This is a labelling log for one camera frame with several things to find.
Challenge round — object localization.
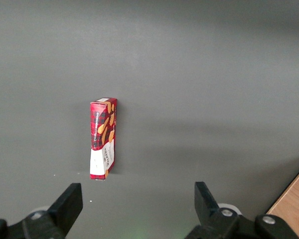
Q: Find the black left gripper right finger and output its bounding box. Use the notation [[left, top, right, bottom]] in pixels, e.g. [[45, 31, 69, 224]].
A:
[[189, 181, 299, 239]]

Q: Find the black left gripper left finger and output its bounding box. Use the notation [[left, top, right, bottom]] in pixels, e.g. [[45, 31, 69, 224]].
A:
[[0, 182, 84, 239]]

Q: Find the red shortbread biscuit box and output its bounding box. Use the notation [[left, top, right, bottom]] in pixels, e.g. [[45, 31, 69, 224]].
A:
[[89, 97, 119, 181]]

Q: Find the grey table mat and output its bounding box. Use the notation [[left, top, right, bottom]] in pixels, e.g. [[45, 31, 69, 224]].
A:
[[0, 0, 299, 239]]

